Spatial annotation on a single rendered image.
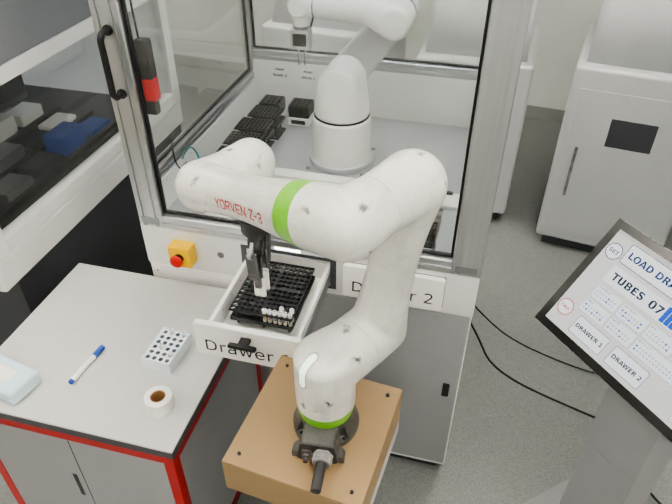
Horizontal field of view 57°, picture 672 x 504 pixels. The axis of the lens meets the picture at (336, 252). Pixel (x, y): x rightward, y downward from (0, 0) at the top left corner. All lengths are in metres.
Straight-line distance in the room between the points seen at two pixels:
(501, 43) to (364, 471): 0.94
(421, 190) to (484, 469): 1.61
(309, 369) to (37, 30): 1.32
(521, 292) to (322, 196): 2.31
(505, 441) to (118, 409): 1.49
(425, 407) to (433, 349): 0.28
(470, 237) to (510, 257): 1.77
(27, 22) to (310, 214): 1.28
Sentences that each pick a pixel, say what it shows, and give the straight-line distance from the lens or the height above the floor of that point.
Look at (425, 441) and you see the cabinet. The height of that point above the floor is 0.18.
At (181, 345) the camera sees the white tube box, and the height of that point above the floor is 0.80.
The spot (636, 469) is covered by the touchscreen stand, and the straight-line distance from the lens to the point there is 1.76.
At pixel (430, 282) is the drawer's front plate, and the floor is 0.92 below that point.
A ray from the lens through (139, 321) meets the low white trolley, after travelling 1.89.
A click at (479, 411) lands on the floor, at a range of 2.62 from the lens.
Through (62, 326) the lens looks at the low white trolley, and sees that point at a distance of 1.96.
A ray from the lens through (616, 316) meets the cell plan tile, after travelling 1.53.
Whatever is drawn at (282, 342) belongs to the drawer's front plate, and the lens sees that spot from 1.53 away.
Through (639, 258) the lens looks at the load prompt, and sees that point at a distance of 1.55.
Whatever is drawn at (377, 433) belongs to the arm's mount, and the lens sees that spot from 1.42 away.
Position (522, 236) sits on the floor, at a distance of 3.57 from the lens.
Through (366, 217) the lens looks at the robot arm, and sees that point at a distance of 0.93.
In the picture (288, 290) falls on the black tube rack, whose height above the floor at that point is 0.90.
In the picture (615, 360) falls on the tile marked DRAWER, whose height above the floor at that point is 1.00.
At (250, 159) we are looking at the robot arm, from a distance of 1.32.
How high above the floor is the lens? 2.02
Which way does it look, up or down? 38 degrees down
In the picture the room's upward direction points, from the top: straight up
